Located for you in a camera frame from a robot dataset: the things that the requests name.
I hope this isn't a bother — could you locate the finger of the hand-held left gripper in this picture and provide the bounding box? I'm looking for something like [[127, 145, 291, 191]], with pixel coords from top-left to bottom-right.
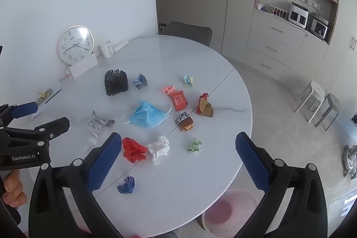
[[0, 101, 39, 130], [0, 116, 70, 148]]

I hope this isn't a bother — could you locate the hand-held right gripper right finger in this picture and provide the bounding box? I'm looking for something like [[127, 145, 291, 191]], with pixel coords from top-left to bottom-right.
[[235, 131, 328, 238]]

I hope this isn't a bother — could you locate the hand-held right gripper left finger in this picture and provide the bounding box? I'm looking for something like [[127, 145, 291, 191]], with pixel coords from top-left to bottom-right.
[[28, 131, 124, 238]]

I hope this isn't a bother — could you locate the blue printed paper box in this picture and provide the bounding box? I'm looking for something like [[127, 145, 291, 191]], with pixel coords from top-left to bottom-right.
[[132, 73, 148, 90]]

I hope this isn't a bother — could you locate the person's left hand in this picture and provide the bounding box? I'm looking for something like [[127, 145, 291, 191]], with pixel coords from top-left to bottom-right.
[[2, 169, 27, 208]]

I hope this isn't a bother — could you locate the white paper sheet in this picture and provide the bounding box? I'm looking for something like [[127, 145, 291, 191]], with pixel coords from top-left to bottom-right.
[[31, 79, 64, 122]]

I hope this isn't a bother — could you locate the yellow binder clip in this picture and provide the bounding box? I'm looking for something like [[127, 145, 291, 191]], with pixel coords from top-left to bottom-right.
[[37, 88, 54, 101]]

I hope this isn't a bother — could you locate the clear crumpled plastic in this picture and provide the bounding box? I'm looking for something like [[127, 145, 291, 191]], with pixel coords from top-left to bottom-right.
[[83, 135, 99, 155]]

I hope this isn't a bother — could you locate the black pen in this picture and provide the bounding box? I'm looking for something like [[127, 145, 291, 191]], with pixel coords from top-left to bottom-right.
[[45, 89, 62, 104]]

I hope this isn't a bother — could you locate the dark blue crumpled wrapper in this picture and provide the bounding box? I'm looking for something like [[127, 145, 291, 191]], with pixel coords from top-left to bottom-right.
[[117, 176, 136, 195]]

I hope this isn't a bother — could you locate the red crumpled plastic bag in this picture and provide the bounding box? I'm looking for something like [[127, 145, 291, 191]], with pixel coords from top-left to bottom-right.
[[122, 137, 149, 163]]

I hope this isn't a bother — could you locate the silver crumpled wrapper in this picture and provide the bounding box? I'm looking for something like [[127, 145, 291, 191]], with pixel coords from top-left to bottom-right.
[[85, 110, 116, 136]]

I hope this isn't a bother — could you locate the pink waste bin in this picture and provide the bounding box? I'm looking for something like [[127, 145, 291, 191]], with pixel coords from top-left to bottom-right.
[[201, 188, 269, 238]]

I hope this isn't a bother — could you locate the white crumpled tissue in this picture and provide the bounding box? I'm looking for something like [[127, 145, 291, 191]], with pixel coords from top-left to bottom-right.
[[147, 135, 170, 166]]

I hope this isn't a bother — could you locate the green crumpled paper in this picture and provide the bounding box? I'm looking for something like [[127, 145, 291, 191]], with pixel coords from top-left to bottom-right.
[[187, 138, 203, 154]]

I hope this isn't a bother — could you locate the blue face mask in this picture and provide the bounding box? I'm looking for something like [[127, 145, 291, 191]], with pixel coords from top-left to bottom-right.
[[119, 99, 173, 129]]

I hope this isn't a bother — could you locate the white card box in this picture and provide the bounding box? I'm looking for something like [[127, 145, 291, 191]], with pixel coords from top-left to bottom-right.
[[68, 54, 98, 79]]

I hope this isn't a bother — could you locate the red brown crumpled paper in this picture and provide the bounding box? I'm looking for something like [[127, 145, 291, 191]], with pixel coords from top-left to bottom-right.
[[196, 92, 215, 118]]

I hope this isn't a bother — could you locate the black mesh pen holder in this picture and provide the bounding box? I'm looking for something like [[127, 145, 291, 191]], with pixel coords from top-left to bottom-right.
[[104, 69, 129, 96]]

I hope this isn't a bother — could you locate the black white brown crumpled carton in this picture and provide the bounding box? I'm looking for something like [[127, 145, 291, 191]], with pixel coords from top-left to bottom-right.
[[174, 112, 195, 132]]

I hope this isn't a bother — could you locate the white square cup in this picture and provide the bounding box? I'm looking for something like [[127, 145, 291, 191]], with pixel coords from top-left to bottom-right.
[[100, 41, 115, 59]]

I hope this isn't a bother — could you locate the white stool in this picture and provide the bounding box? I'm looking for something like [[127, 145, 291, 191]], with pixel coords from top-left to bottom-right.
[[293, 80, 326, 123]]

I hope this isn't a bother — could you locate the red snack packet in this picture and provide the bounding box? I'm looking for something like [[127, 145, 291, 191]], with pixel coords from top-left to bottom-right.
[[169, 89, 188, 112]]

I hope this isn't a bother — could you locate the grey stool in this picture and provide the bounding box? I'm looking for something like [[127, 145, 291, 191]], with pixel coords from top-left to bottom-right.
[[314, 93, 341, 131]]

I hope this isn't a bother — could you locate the pink crumpled paper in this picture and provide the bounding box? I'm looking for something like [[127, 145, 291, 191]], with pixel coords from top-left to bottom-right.
[[161, 85, 177, 96]]

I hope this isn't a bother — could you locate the grey round floor device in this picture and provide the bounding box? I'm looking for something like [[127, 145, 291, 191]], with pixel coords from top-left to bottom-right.
[[342, 144, 357, 179]]

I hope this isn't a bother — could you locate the white paper roll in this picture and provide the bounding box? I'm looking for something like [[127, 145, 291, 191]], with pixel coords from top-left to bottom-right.
[[113, 39, 129, 52]]

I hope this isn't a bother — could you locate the grey drawer cabinet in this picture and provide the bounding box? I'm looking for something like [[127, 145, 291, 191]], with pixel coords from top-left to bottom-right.
[[242, 8, 332, 88]]

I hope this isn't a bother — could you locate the grey chair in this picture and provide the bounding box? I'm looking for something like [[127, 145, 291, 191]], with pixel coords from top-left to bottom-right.
[[160, 21, 213, 47]]

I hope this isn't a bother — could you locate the silver microwave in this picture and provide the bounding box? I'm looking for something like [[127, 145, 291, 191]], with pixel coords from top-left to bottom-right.
[[309, 12, 330, 40]]

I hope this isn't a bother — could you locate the white countertop appliance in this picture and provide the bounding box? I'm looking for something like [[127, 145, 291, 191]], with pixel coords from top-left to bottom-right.
[[287, 2, 310, 29]]

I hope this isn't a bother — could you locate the round white wall clock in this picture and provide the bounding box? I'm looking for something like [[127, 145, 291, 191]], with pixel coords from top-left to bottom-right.
[[58, 25, 95, 65]]

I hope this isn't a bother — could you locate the white wire dish rack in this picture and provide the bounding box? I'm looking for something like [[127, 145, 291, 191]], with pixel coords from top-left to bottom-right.
[[269, 4, 289, 20]]

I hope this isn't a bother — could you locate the tall grey wall cabinet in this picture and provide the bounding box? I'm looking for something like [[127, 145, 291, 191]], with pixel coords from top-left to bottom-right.
[[152, 0, 259, 59]]

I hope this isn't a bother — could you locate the white wall power strip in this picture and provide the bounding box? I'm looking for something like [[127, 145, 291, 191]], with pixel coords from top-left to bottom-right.
[[290, 0, 321, 10]]

